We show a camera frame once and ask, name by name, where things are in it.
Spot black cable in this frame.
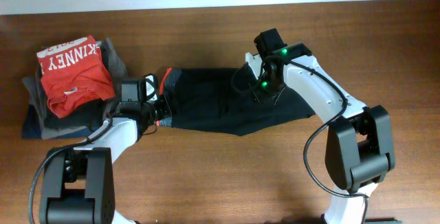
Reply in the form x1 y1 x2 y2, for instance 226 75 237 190
27 113 114 224
230 60 371 224

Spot black leggings with grey-red waistband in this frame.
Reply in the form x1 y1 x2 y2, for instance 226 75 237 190
157 68 315 136

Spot red folded t-shirt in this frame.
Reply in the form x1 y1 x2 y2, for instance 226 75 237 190
36 36 116 118

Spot right black cable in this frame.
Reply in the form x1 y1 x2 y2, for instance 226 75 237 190
230 60 371 224

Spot navy blue folded garment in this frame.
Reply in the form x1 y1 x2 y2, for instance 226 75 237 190
21 105 91 139

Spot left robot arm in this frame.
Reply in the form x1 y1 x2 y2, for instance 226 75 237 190
31 74 170 224

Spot left black cable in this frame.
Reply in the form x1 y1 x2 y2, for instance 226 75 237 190
27 113 114 224

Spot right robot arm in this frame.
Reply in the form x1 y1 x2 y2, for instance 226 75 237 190
245 28 395 223

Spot grey folded garment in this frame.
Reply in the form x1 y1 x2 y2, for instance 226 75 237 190
22 38 128 133

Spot black folded garment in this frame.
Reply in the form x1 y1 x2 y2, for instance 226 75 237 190
43 100 107 129

